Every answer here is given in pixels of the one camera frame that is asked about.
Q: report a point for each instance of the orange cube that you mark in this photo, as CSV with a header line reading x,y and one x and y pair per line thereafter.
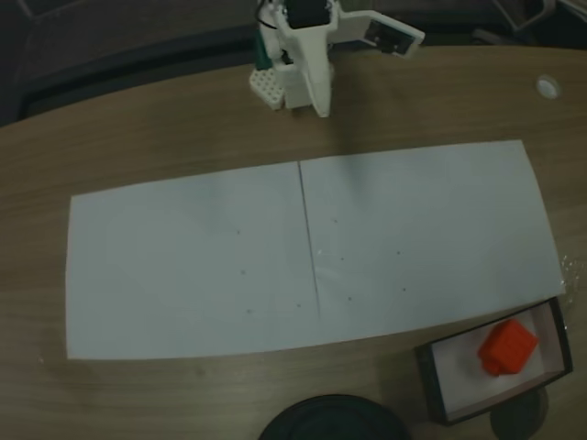
x,y
509,346

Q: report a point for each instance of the brown cardboard box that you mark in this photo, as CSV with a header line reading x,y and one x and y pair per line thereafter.
x,y
458,376

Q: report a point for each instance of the white paper sheet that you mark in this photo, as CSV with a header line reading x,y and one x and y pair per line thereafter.
x,y
435,238
183,266

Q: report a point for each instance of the grey office chair base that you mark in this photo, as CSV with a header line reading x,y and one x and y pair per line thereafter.
x,y
527,18

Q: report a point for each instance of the white round table cap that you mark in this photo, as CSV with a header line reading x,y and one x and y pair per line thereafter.
x,y
548,86

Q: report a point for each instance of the black desk stand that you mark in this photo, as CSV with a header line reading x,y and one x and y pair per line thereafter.
x,y
330,419

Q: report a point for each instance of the white gripper camera mount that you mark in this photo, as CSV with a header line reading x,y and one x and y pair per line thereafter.
x,y
390,36

